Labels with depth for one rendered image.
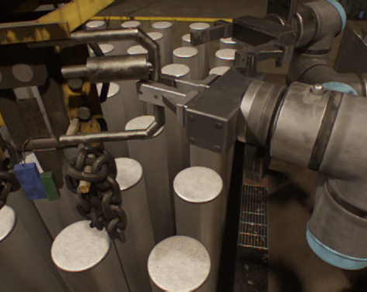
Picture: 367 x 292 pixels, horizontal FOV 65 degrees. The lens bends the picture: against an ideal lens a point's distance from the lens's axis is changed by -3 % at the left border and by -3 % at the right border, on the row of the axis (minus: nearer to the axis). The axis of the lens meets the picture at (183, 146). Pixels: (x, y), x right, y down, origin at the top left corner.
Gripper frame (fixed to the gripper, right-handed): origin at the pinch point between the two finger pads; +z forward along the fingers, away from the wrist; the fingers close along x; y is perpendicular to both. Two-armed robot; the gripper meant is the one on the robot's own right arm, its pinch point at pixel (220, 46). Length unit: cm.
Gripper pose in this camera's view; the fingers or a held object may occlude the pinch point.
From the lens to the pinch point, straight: 58.2
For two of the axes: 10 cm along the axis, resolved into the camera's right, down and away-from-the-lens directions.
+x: -5.5, -5.0, 6.7
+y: 0.3, 7.9, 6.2
